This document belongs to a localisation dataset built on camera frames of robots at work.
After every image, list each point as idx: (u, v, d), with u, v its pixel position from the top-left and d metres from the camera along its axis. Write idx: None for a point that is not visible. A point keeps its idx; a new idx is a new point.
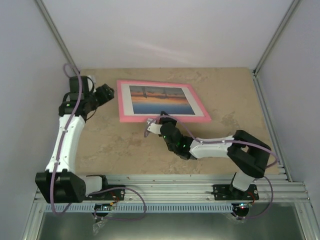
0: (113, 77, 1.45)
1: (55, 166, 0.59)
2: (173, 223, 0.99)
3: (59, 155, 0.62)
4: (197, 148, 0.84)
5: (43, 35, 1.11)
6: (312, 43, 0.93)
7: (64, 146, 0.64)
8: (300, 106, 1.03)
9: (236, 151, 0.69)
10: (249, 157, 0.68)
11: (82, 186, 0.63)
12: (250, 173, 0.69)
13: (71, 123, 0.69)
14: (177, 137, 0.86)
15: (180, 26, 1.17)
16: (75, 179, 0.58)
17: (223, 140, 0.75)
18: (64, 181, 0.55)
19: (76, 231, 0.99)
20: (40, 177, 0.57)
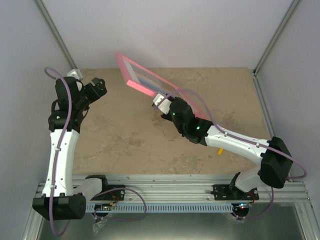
0: (113, 77, 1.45)
1: (52, 191, 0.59)
2: (173, 223, 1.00)
3: (55, 178, 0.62)
4: (217, 138, 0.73)
5: (43, 35, 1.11)
6: (312, 43, 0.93)
7: (59, 167, 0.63)
8: (300, 107, 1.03)
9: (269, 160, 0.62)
10: (279, 168, 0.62)
11: (82, 202, 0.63)
12: (268, 181, 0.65)
13: (64, 141, 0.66)
14: (188, 116, 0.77)
15: (180, 26, 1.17)
16: (73, 200, 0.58)
17: (257, 143, 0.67)
18: (63, 205, 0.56)
19: (76, 231, 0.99)
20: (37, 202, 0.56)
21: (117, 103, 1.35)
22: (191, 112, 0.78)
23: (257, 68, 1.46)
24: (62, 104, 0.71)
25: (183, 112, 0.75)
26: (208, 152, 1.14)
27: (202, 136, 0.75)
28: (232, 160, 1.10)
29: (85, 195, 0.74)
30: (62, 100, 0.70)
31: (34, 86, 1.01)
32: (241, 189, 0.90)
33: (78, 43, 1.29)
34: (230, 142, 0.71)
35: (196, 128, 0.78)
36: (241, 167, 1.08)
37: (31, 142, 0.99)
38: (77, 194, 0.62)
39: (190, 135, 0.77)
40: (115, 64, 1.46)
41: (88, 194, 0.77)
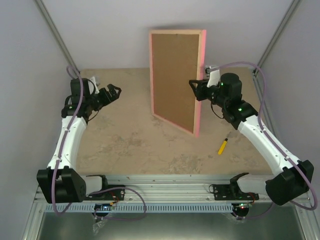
0: (113, 77, 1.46)
1: (57, 163, 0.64)
2: (173, 223, 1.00)
3: (62, 152, 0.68)
4: (252, 129, 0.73)
5: (43, 35, 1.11)
6: (312, 42, 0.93)
7: (67, 145, 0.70)
8: (301, 106, 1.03)
9: (288, 176, 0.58)
10: (291, 188, 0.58)
11: (82, 186, 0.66)
12: (273, 190, 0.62)
13: (73, 124, 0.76)
14: (234, 93, 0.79)
15: (180, 26, 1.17)
16: (75, 176, 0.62)
17: (288, 156, 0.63)
18: (65, 178, 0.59)
19: (76, 231, 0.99)
20: (42, 175, 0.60)
21: (117, 103, 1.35)
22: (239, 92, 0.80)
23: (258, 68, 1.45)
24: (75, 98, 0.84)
25: (231, 87, 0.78)
26: (208, 152, 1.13)
27: (237, 117, 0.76)
28: (233, 160, 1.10)
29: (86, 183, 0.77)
30: (75, 95, 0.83)
31: (34, 86, 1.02)
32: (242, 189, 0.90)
33: (78, 43, 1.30)
34: (263, 142, 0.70)
35: (237, 109, 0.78)
36: (241, 166, 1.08)
37: (32, 143, 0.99)
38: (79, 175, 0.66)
39: (228, 111, 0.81)
40: (115, 64, 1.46)
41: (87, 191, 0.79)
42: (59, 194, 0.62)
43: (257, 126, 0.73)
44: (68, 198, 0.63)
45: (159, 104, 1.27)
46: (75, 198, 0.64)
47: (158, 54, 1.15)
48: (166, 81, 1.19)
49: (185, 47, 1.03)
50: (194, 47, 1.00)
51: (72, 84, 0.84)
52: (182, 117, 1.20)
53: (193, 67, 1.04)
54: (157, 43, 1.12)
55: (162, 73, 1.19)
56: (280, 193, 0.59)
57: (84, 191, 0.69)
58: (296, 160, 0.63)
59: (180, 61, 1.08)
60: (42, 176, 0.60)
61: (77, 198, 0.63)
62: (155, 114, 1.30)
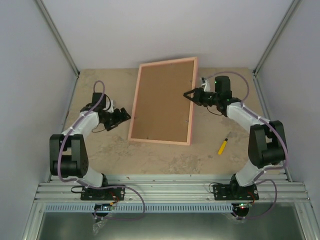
0: (113, 77, 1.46)
1: (69, 130, 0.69)
2: (173, 223, 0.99)
3: (77, 126, 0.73)
4: (234, 108, 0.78)
5: (43, 34, 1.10)
6: (311, 43, 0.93)
7: (82, 123, 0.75)
8: (299, 108, 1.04)
9: (258, 127, 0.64)
10: (264, 141, 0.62)
11: (85, 161, 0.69)
12: (252, 150, 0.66)
13: (90, 114, 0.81)
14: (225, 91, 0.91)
15: (179, 26, 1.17)
16: (83, 146, 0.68)
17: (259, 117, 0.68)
18: (75, 143, 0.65)
19: (75, 232, 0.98)
20: (54, 139, 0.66)
21: (117, 104, 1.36)
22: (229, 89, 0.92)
23: (257, 68, 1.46)
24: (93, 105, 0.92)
25: (221, 81, 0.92)
26: (208, 152, 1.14)
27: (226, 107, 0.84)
28: (232, 160, 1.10)
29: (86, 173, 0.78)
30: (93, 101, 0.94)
31: (34, 86, 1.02)
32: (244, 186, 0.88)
33: (78, 43, 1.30)
34: (241, 113, 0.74)
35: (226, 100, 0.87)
36: (241, 167, 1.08)
37: (32, 143, 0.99)
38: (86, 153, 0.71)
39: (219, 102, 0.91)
40: (115, 64, 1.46)
41: (87, 179, 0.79)
42: (63, 165, 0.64)
43: (237, 105, 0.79)
44: (70, 171, 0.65)
45: (137, 128, 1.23)
46: (77, 171, 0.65)
47: (146, 82, 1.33)
48: (153, 100, 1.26)
49: (180, 69, 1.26)
50: (190, 68, 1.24)
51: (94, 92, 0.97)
52: (172, 128, 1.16)
53: (187, 83, 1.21)
54: (149, 71, 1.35)
55: (149, 95, 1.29)
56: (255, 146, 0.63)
57: (85, 171, 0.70)
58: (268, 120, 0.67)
59: (175, 79, 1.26)
60: (54, 139, 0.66)
61: (77, 168, 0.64)
62: (130, 140, 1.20)
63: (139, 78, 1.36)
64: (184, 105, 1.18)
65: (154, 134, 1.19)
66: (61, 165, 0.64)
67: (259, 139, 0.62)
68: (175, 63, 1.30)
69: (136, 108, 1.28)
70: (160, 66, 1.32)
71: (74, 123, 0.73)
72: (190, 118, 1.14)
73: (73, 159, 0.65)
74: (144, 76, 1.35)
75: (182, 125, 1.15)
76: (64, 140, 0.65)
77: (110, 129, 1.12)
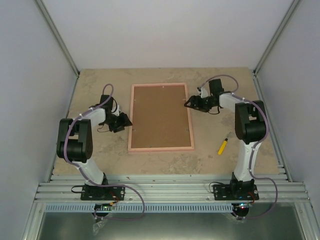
0: (113, 76, 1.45)
1: (77, 117, 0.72)
2: (173, 223, 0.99)
3: (85, 116, 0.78)
4: (225, 97, 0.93)
5: (43, 33, 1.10)
6: (311, 42, 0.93)
7: (89, 114, 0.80)
8: (299, 108, 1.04)
9: (242, 104, 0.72)
10: (246, 115, 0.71)
11: (90, 146, 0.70)
12: (237, 128, 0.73)
13: (98, 109, 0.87)
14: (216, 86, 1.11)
15: (179, 25, 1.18)
16: (89, 132, 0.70)
17: (243, 98, 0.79)
18: (82, 127, 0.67)
19: (75, 232, 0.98)
20: (64, 122, 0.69)
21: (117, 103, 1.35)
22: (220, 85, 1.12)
23: (257, 68, 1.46)
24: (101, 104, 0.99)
25: (211, 82, 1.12)
26: (208, 152, 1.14)
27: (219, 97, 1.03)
28: (233, 160, 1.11)
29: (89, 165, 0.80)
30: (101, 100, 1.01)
31: (34, 86, 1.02)
32: (243, 180, 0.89)
33: (78, 43, 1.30)
34: (230, 99, 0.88)
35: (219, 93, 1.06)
36: None
37: (32, 143, 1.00)
38: (91, 140, 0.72)
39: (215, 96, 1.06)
40: (115, 64, 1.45)
41: (88, 170, 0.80)
42: (69, 149, 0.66)
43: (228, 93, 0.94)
44: (75, 154, 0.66)
45: (137, 138, 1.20)
46: (82, 156, 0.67)
47: (140, 99, 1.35)
48: (150, 114, 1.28)
49: (172, 91, 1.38)
50: (181, 91, 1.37)
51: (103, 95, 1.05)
52: (174, 137, 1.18)
53: (182, 100, 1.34)
54: (145, 88, 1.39)
55: (146, 109, 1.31)
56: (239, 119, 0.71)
57: (89, 156, 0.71)
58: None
59: (169, 98, 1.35)
60: (64, 122, 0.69)
61: (82, 152, 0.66)
62: (130, 150, 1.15)
63: (132, 96, 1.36)
64: (181, 119, 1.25)
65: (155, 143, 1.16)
66: (67, 147, 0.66)
67: (241, 112, 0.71)
68: (168, 86, 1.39)
69: (134, 120, 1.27)
70: (153, 86, 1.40)
71: (83, 113, 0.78)
72: (190, 132, 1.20)
73: (78, 142, 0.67)
74: (141, 91, 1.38)
75: (183, 134, 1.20)
76: (73, 122, 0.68)
77: (115, 130, 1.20)
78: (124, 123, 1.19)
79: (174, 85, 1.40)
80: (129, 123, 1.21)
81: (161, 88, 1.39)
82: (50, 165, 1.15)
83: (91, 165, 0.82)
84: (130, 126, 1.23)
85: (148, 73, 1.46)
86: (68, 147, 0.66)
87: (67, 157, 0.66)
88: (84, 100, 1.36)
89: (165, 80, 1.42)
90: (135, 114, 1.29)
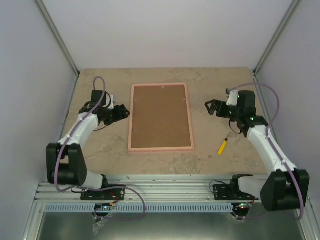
0: (113, 77, 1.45)
1: (66, 140, 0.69)
2: (173, 223, 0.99)
3: (74, 133, 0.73)
4: (257, 137, 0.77)
5: (44, 34, 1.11)
6: (311, 42, 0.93)
7: (79, 129, 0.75)
8: (299, 109, 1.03)
9: (283, 177, 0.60)
10: (282, 191, 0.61)
11: (83, 170, 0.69)
12: (266, 194, 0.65)
13: (88, 117, 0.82)
14: (248, 104, 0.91)
15: (180, 25, 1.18)
16: (80, 156, 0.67)
17: (284, 161, 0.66)
18: (72, 154, 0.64)
19: (75, 232, 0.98)
20: (51, 148, 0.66)
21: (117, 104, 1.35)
22: (253, 105, 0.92)
23: (257, 68, 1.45)
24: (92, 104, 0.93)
25: (244, 96, 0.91)
26: (208, 152, 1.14)
27: (248, 123, 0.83)
28: (233, 160, 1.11)
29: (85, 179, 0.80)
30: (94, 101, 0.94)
31: (34, 86, 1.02)
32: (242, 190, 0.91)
33: (78, 43, 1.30)
34: (263, 145, 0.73)
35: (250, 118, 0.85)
36: (241, 167, 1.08)
37: (32, 143, 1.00)
38: (84, 162, 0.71)
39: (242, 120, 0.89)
40: (115, 64, 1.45)
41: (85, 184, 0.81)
42: (60, 174, 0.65)
43: (262, 132, 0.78)
44: (67, 180, 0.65)
45: (137, 138, 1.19)
46: (75, 182, 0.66)
47: (140, 99, 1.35)
48: (149, 114, 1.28)
49: (172, 91, 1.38)
50: (181, 91, 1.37)
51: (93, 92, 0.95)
52: (174, 138, 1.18)
53: (182, 101, 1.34)
54: (145, 89, 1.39)
55: (146, 109, 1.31)
56: (271, 194, 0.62)
57: (84, 179, 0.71)
58: (293, 167, 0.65)
59: (169, 98, 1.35)
60: (51, 149, 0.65)
61: (76, 180, 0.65)
62: (130, 150, 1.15)
63: (132, 96, 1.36)
64: (181, 120, 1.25)
65: (155, 143, 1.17)
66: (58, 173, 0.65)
67: (277, 189, 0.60)
68: (168, 86, 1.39)
69: (134, 120, 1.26)
70: (153, 86, 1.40)
71: (71, 131, 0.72)
72: (190, 132, 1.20)
73: (70, 170, 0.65)
74: (141, 92, 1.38)
75: (183, 134, 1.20)
76: (61, 150, 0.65)
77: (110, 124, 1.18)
78: (119, 116, 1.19)
79: (174, 86, 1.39)
80: (125, 114, 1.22)
81: (161, 88, 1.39)
82: None
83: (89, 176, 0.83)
84: (129, 126, 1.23)
85: (148, 73, 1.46)
86: (59, 173, 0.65)
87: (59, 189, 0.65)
88: (84, 100, 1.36)
89: (165, 80, 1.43)
90: (135, 115, 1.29)
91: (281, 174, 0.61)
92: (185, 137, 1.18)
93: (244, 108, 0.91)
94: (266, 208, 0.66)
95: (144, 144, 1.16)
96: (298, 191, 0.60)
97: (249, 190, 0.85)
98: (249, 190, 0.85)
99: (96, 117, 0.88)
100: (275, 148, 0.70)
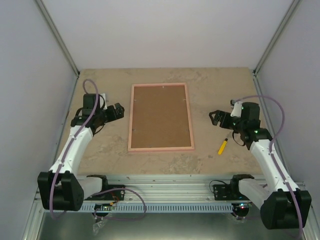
0: (113, 77, 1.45)
1: (59, 167, 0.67)
2: (173, 223, 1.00)
3: (65, 158, 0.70)
4: (261, 152, 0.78)
5: (44, 34, 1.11)
6: (311, 42, 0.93)
7: (71, 151, 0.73)
8: (299, 109, 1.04)
9: (283, 200, 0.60)
10: (281, 211, 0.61)
11: (80, 195, 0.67)
12: (265, 212, 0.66)
13: (81, 133, 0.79)
14: (252, 116, 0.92)
15: (179, 26, 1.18)
16: (75, 183, 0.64)
17: (286, 180, 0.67)
18: (65, 184, 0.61)
19: (76, 232, 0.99)
20: (43, 177, 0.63)
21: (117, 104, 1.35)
22: (257, 117, 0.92)
23: (257, 68, 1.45)
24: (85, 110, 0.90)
25: (248, 108, 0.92)
26: (208, 152, 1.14)
27: (252, 136, 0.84)
28: (233, 160, 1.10)
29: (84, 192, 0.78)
30: (86, 107, 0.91)
31: (34, 86, 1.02)
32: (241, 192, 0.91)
33: (78, 44, 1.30)
34: (267, 161, 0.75)
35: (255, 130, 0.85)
36: (241, 167, 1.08)
37: (32, 144, 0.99)
38: (80, 185, 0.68)
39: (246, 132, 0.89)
40: (115, 64, 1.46)
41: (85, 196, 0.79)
42: (55, 199, 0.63)
43: (265, 147, 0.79)
44: (63, 206, 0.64)
45: (137, 138, 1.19)
46: (71, 207, 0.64)
47: (140, 99, 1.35)
48: (149, 114, 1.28)
49: (172, 91, 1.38)
50: (181, 91, 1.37)
51: (85, 97, 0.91)
52: (174, 138, 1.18)
53: (182, 101, 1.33)
54: (145, 89, 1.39)
55: (146, 109, 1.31)
56: (271, 213, 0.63)
57: (82, 200, 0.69)
58: (294, 187, 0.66)
59: (169, 98, 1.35)
60: (43, 178, 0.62)
61: (72, 206, 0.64)
62: (130, 151, 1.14)
63: (132, 96, 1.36)
64: (181, 120, 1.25)
65: (155, 143, 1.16)
66: (54, 198, 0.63)
67: (277, 210, 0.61)
68: (168, 86, 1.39)
69: (134, 120, 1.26)
70: (153, 86, 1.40)
71: (63, 156, 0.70)
72: (190, 132, 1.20)
73: (65, 198, 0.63)
74: (141, 91, 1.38)
75: (183, 134, 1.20)
76: (54, 180, 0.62)
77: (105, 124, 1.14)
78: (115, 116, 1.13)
79: (174, 86, 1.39)
80: (121, 114, 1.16)
81: (161, 88, 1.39)
82: (50, 165, 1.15)
83: (87, 186, 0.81)
84: (129, 126, 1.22)
85: (148, 73, 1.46)
86: (55, 198, 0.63)
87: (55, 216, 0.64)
88: None
89: (165, 80, 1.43)
90: (135, 115, 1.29)
91: (281, 196, 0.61)
92: (185, 137, 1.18)
93: (248, 120, 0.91)
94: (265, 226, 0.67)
95: (144, 144, 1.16)
96: (297, 212, 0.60)
97: (248, 194, 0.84)
98: (248, 194, 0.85)
99: (91, 130, 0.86)
100: (278, 167, 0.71)
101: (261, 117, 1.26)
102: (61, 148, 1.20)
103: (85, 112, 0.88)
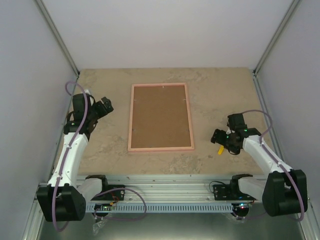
0: (114, 77, 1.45)
1: (57, 180, 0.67)
2: (173, 223, 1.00)
3: (62, 170, 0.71)
4: (253, 144, 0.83)
5: (43, 34, 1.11)
6: (311, 42, 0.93)
7: (68, 162, 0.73)
8: (298, 110, 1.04)
9: (278, 177, 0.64)
10: (281, 192, 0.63)
11: (82, 203, 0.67)
12: (266, 198, 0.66)
13: (75, 140, 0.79)
14: (238, 122, 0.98)
15: (180, 26, 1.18)
16: (76, 194, 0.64)
17: (279, 163, 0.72)
18: (66, 198, 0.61)
19: (75, 232, 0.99)
20: (42, 192, 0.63)
21: (116, 104, 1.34)
22: (243, 121, 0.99)
23: (257, 68, 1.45)
24: (77, 114, 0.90)
25: (232, 116, 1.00)
26: (208, 152, 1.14)
27: (242, 134, 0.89)
28: (233, 160, 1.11)
29: (85, 197, 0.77)
30: (77, 111, 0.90)
31: (34, 86, 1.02)
32: (241, 191, 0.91)
33: (79, 44, 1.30)
34: (259, 151, 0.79)
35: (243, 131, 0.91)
36: (241, 167, 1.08)
37: (32, 143, 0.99)
38: (81, 194, 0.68)
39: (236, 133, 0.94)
40: (115, 64, 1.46)
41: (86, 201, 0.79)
42: (58, 210, 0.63)
43: (256, 140, 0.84)
44: (66, 216, 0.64)
45: (137, 138, 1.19)
46: (75, 217, 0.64)
47: (140, 99, 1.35)
48: (150, 114, 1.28)
49: (172, 91, 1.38)
50: (181, 91, 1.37)
51: (73, 100, 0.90)
52: (174, 138, 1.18)
53: (182, 101, 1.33)
54: (144, 89, 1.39)
55: (146, 110, 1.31)
56: (271, 196, 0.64)
57: (84, 208, 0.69)
58: (289, 167, 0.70)
59: (169, 98, 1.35)
60: (42, 193, 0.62)
61: (74, 216, 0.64)
62: (130, 150, 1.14)
63: (132, 96, 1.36)
64: (181, 120, 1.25)
65: (155, 143, 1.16)
66: (57, 209, 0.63)
67: (276, 190, 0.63)
68: (168, 86, 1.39)
69: (134, 120, 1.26)
70: (153, 86, 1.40)
71: (60, 168, 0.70)
72: (190, 132, 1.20)
73: (66, 210, 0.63)
74: (141, 91, 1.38)
75: (183, 134, 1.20)
76: (53, 194, 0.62)
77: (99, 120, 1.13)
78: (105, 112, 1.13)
79: (174, 86, 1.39)
80: (109, 108, 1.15)
81: (161, 88, 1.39)
82: (50, 165, 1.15)
83: (88, 190, 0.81)
84: (129, 126, 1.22)
85: (148, 73, 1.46)
86: (58, 209, 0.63)
87: (58, 228, 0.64)
88: None
89: (165, 80, 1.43)
90: (135, 115, 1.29)
91: (277, 175, 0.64)
92: (185, 137, 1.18)
93: (236, 126, 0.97)
94: (269, 214, 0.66)
95: (144, 144, 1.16)
96: (296, 189, 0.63)
97: (249, 192, 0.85)
98: (249, 191, 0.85)
99: (86, 136, 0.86)
100: (270, 154, 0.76)
101: (261, 117, 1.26)
102: (61, 147, 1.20)
103: (77, 116, 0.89)
